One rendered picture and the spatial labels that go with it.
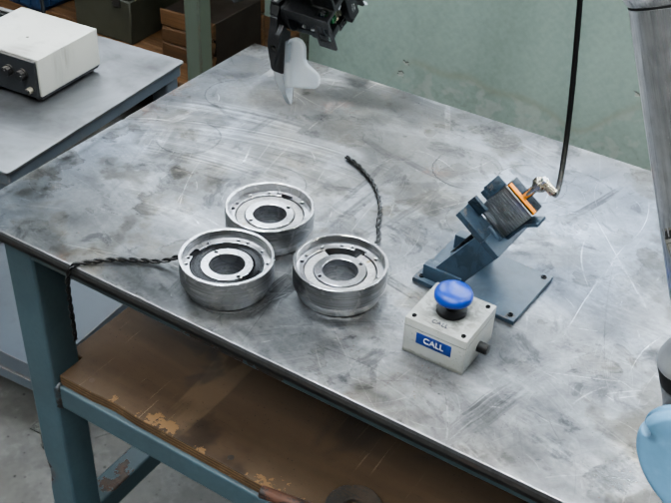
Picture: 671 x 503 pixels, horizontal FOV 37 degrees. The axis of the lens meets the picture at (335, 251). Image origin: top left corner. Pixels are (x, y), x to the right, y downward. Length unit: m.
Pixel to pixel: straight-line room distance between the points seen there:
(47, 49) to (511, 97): 1.44
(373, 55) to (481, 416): 2.09
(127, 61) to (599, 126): 1.35
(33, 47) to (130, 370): 0.63
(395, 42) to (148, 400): 1.79
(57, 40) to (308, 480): 0.91
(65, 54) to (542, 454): 1.12
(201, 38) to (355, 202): 1.44
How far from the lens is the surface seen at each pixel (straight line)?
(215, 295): 1.07
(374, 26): 2.95
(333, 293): 1.06
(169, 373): 1.39
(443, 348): 1.02
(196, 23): 2.64
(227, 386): 1.37
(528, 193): 1.07
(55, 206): 1.28
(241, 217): 1.19
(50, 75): 1.77
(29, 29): 1.85
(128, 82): 1.82
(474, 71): 2.84
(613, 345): 1.11
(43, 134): 1.68
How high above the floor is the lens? 1.50
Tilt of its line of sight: 37 degrees down
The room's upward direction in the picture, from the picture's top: 3 degrees clockwise
